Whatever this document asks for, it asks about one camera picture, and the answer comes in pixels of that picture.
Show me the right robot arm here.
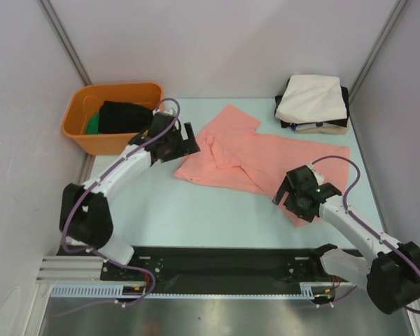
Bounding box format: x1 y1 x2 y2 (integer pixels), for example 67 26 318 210
272 165 420 314

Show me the black t shirt in bin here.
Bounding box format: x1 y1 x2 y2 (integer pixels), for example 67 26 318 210
97 101 153 134

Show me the white folded t shirt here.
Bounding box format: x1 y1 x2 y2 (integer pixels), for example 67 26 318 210
275 74 347 124

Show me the orange plastic bin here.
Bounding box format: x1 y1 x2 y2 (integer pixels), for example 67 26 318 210
61 82 164 156

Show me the beige folded t shirt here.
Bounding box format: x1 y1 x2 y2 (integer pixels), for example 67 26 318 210
295 124 349 135

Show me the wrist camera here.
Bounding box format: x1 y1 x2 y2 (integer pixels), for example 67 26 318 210
153 108 177 118
307 163 325 185

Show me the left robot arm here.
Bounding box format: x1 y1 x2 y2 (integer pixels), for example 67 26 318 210
59 109 200 280

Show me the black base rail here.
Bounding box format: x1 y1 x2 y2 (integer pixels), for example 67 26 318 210
57 244 370 295

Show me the white slotted cable duct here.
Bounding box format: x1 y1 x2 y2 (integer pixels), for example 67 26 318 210
51 284 329 300

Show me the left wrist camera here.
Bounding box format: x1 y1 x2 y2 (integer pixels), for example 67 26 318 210
153 108 177 118

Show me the green t shirt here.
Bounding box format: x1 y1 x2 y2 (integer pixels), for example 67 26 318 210
85 113 102 135

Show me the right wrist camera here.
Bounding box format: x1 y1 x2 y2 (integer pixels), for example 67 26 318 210
307 163 325 185

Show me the patterned folded t shirt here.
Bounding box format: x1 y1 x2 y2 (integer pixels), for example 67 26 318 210
290 122 330 132

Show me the pink t shirt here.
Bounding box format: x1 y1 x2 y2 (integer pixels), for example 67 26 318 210
172 103 351 229

